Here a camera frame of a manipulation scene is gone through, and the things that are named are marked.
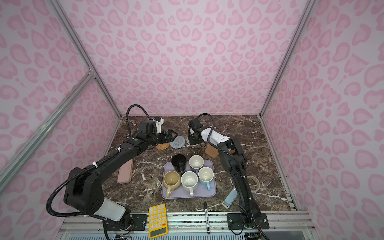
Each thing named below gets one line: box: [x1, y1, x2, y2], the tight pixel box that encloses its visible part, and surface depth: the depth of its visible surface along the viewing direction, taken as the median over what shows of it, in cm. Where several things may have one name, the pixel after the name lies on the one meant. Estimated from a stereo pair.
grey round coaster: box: [170, 135, 186, 149], surface depth 104 cm
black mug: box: [171, 154, 187, 174], surface depth 88 cm
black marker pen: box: [204, 201, 211, 235], surface depth 75 cm
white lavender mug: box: [188, 155, 205, 169], surface depth 89 cm
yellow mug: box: [163, 170, 181, 198], surface depth 80 cm
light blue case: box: [222, 186, 238, 209], surface depth 79 cm
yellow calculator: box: [148, 204, 168, 239], surface depth 74 cm
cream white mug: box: [181, 170, 199, 197], surface depth 82 cm
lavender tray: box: [161, 160, 217, 199], surface depth 83 cm
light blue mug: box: [198, 166, 215, 191], surface depth 82 cm
